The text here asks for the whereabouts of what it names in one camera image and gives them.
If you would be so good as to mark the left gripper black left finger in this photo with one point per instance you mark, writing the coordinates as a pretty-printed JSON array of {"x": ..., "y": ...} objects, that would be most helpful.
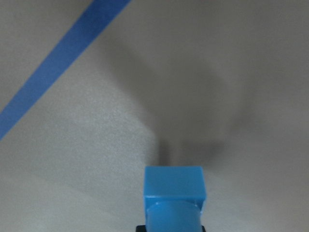
[{"x": 140, "y": 228}]

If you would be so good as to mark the long blue toy block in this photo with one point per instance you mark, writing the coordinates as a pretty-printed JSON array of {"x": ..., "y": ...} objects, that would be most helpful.
[{"x": 174, "y": 198}]

